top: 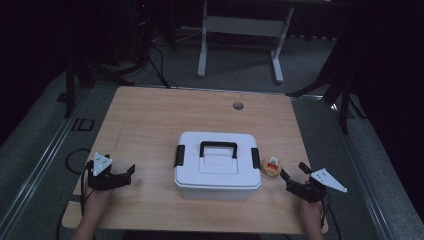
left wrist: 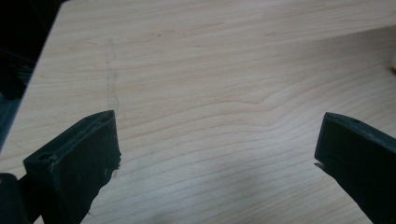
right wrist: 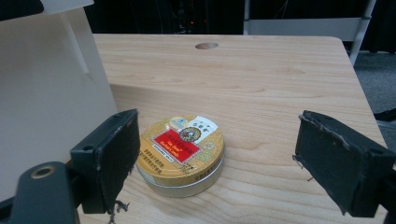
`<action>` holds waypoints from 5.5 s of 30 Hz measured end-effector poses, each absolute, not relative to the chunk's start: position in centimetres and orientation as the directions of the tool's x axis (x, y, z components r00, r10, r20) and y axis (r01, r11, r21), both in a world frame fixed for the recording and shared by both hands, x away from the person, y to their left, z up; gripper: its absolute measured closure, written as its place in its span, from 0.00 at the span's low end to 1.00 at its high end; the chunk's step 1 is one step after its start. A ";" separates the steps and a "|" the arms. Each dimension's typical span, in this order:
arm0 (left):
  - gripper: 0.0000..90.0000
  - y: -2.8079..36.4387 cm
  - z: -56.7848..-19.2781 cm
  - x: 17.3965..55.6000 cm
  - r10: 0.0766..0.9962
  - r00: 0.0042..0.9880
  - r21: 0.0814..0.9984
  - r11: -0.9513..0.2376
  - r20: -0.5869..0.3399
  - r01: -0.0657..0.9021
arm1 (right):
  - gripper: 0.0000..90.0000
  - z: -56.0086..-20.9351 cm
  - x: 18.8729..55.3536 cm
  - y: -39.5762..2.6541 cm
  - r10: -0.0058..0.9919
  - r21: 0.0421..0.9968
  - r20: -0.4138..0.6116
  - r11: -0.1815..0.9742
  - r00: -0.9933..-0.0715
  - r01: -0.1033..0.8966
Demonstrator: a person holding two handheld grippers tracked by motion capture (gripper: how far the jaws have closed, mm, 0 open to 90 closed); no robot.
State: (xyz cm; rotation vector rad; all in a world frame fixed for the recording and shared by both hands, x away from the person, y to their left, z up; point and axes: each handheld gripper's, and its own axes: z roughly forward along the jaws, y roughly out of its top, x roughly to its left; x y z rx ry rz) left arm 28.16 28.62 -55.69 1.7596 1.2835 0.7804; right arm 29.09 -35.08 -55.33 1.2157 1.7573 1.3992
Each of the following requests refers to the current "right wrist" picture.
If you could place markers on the white plastic box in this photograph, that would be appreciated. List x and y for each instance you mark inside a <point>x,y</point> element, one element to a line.
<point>46,93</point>

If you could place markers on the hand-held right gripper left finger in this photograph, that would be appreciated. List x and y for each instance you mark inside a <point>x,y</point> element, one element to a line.
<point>106,161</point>

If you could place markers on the white desk frame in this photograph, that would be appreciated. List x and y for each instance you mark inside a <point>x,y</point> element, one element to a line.
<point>295,26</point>

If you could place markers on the white lid with black clips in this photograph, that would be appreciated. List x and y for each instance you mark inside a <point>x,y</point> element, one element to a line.
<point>18,7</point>

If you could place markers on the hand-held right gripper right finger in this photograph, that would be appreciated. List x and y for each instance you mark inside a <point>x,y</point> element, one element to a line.
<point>339,165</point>

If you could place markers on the black stand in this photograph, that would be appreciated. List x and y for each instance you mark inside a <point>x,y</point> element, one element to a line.
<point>387,115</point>

